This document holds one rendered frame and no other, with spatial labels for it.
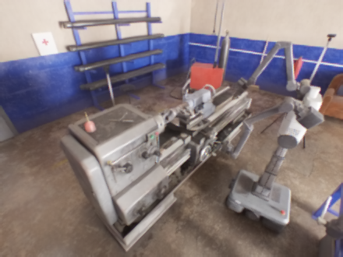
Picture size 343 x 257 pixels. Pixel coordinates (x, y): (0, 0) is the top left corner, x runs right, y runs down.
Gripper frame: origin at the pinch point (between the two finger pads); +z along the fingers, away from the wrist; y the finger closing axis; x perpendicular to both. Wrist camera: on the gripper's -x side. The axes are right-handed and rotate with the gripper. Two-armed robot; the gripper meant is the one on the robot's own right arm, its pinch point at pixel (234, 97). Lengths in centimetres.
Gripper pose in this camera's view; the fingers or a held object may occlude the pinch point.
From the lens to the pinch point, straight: 209.2
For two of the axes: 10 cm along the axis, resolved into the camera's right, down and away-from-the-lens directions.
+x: 7.3, 6.7, -0.9
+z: -4.2, 5.5, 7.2
